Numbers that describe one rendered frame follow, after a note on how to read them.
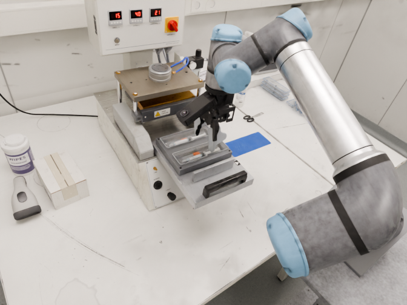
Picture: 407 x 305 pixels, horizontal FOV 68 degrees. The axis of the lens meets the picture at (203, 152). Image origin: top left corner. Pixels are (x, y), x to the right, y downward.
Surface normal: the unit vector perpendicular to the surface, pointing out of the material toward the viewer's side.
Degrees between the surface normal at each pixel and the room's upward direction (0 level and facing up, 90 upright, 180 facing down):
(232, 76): 90
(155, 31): 90
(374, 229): 57
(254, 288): 0
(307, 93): 71
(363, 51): 90
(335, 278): 0
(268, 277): 0
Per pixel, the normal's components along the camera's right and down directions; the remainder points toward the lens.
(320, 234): -0.42, -0.12
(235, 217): 0.12, -0.73
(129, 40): 0.53, 0.62
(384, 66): -0.81, 0.32
